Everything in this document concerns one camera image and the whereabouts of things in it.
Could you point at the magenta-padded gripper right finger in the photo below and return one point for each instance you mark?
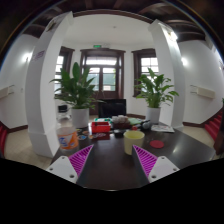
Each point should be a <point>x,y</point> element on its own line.
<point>156,166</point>

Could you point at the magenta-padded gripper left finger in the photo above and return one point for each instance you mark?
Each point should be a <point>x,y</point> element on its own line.
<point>68,166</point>

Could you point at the orange drink plastic bottle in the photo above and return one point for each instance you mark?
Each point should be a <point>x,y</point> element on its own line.
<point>67,138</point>

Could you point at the flat round red coaster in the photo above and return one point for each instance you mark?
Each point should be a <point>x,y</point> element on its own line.
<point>156,144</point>

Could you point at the pale yellow cup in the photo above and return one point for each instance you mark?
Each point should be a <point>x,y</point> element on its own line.
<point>133,143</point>

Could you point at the green folded cloth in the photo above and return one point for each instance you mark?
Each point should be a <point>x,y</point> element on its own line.
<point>135,121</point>

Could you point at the red plastic box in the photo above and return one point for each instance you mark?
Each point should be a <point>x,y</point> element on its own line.
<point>100,127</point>

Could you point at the potted green plant white pot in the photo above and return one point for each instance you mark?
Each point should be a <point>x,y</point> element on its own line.
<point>153,115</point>
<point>80,116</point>

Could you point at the tray of small jars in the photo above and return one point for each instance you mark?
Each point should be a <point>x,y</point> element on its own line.
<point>120,122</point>

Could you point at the flat green box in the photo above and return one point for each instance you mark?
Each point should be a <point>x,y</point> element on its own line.
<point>102,120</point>

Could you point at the red carpeted stairs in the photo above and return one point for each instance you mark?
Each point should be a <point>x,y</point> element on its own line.
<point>213,126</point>
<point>2,140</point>

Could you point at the black chair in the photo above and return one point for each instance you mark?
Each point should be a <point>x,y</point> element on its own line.
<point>112,108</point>

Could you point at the dark wooden double door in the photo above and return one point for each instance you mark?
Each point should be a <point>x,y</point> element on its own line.
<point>120,73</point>

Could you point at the green exit sign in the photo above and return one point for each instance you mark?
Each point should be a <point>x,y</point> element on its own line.
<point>97,46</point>

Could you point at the white wall radiator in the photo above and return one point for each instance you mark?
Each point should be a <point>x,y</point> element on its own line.
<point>204,92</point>
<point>6,91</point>

